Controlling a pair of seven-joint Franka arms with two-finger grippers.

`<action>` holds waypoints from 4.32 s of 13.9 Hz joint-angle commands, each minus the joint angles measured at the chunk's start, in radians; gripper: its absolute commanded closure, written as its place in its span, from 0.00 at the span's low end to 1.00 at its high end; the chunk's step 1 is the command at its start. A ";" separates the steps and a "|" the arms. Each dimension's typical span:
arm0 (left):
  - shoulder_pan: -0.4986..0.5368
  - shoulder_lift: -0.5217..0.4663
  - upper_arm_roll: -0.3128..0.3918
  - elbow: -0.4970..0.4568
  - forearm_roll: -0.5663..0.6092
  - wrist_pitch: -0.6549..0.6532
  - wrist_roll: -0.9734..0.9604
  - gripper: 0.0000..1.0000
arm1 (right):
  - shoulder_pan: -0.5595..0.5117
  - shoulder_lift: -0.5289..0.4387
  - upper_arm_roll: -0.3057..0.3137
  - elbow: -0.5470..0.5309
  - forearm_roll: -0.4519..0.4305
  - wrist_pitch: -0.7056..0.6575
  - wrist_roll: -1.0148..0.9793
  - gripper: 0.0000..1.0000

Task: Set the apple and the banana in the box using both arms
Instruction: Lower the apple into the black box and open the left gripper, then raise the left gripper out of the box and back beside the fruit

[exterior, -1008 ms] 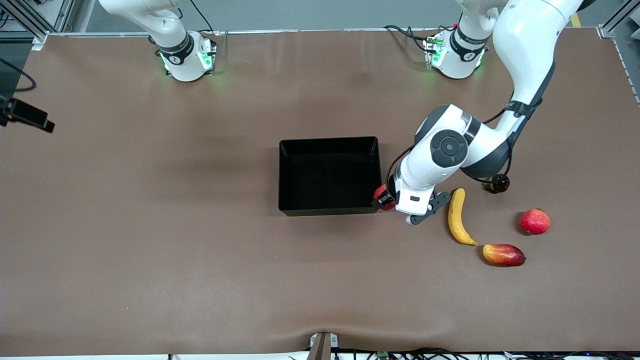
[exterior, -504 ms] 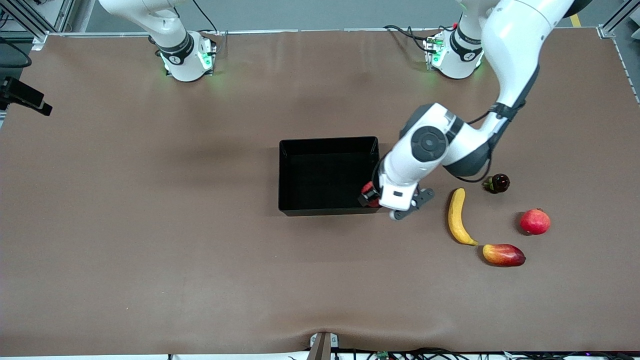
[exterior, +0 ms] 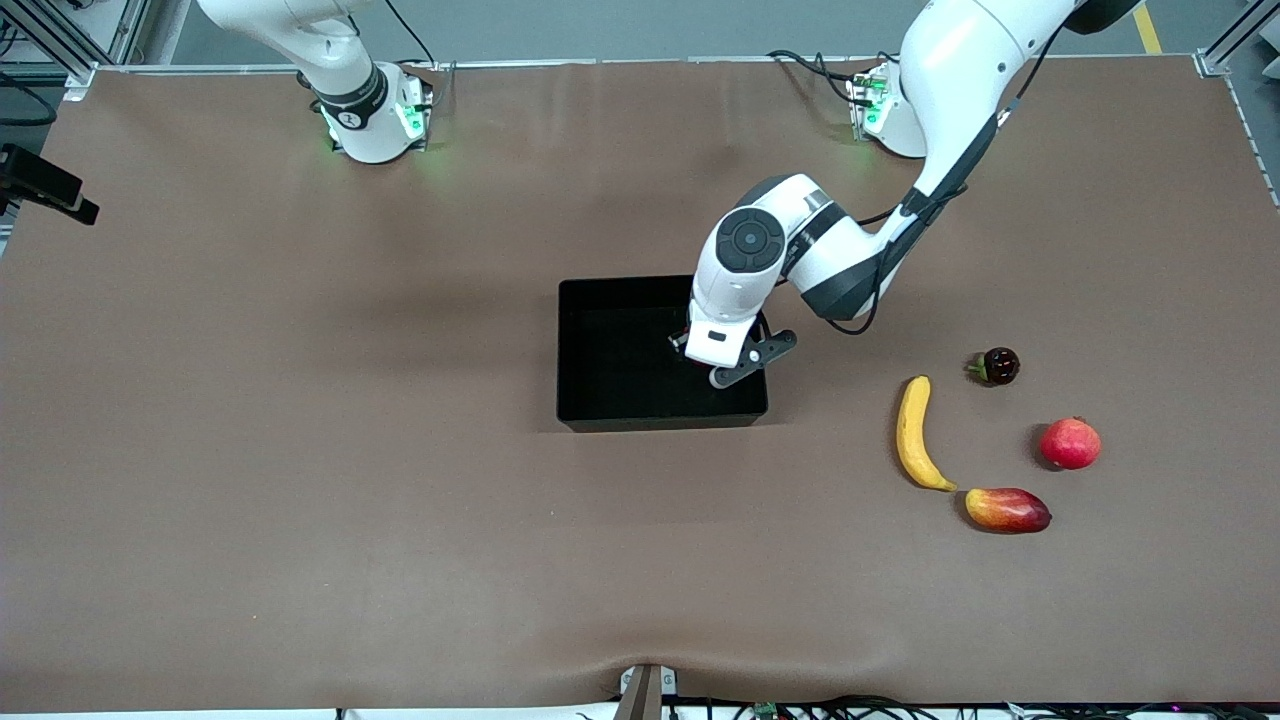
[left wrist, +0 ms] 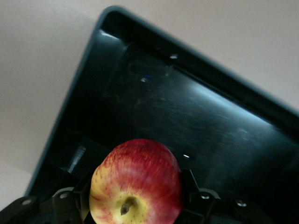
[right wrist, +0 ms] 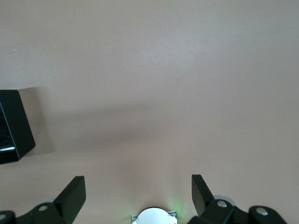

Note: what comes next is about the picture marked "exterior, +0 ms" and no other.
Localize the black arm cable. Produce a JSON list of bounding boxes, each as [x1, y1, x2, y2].
[[0, 70, 56, 128], [828, 20, 1063, 337]]

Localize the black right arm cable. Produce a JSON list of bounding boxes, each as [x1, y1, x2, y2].
[[0, 70, 56, 128]]

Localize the metal bracket post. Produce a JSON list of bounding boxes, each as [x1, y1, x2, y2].
[[612, 663, 679, 720]]

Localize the black base cable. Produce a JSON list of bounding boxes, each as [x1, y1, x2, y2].
[[385, 0, 438, 67], [768, 48, 881, 106]]

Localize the black cables along table edge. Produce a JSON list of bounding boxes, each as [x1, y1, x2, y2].
[[670, 695, 1280, 720]]

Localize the red yellow mango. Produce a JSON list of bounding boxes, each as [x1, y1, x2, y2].
[[964, 487, 1053, 535]]

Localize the black left base cable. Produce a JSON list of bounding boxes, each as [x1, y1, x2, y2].
[[768, 48, 881, 106]]

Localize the dark purple mangosteen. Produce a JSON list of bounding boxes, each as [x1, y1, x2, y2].
[[966, 347, 1021, 387]]

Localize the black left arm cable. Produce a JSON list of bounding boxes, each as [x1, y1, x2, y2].
[[828, 20, 1063, 337]]

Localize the yellow banana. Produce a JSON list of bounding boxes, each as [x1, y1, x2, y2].
[[896, 375, 959, 493]]

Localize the red pomegranate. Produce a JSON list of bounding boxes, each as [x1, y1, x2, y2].
[[1039, 416, 1103, 471]]

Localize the aluminium frame profile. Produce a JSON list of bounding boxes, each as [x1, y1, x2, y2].
[[1195, 0, 1280, 79], [0, 0, 151, 101]]

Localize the black plastic box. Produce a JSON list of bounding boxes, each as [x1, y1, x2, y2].
[[556, 272, 770, 434]]

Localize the brown table mat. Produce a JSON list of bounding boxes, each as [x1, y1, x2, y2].
[[0, 55, 1280, 713]]

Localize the black right base cable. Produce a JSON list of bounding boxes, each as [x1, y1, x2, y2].
[[385, 0, 438, 67]]

